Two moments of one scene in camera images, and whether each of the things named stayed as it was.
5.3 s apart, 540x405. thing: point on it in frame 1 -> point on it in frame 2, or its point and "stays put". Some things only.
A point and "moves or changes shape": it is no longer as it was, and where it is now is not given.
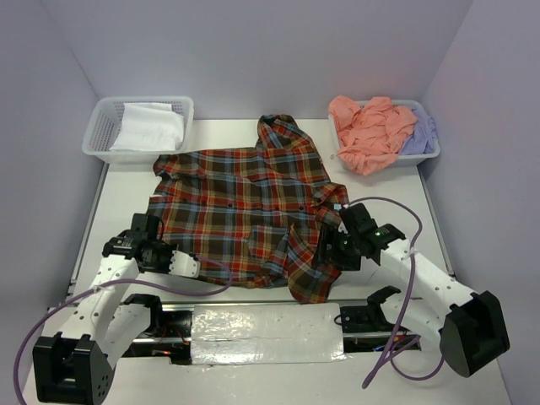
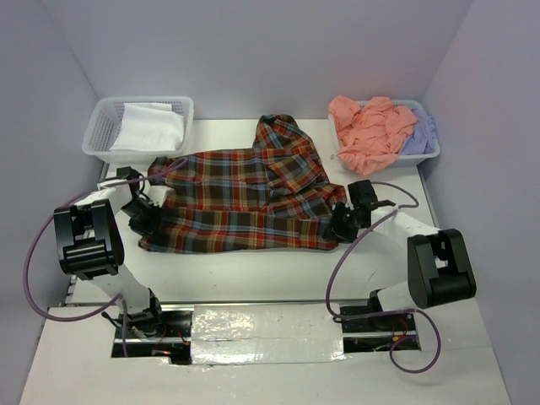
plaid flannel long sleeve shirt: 253,217 moves or changes shape
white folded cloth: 149,126 stays put
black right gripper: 331,234 -> 342,234
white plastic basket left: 105,126 stays put
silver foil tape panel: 226,334 stays put
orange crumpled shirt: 370,137 stays put
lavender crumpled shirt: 423,138 stays put
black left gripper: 164,269 -> 150,227
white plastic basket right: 403,160 stays put
